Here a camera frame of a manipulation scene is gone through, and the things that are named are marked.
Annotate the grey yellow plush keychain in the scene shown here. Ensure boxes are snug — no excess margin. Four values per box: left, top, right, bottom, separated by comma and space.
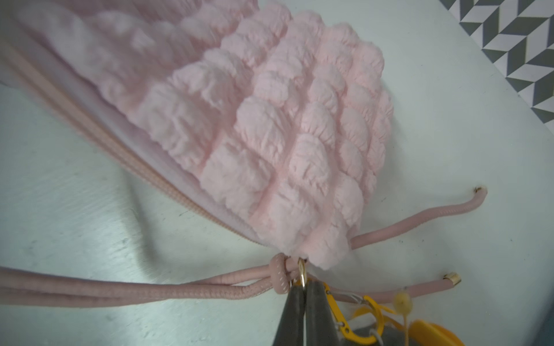
323, 283, 464, 345

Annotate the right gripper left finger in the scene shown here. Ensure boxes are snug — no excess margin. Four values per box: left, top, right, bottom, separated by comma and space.
273, 285, 305, 346

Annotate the pink knitted bag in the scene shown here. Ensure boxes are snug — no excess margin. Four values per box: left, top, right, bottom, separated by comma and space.
10, 1, 394, 270

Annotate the pink bag strap cord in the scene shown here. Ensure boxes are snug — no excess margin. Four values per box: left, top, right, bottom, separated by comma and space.
0, 185, 489, 309

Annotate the gold bag ring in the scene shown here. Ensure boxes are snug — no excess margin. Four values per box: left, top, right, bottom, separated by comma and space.
293, 257, 309, 290

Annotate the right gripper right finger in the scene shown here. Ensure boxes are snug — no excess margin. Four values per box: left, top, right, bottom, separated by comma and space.
306, 281, 340, 346

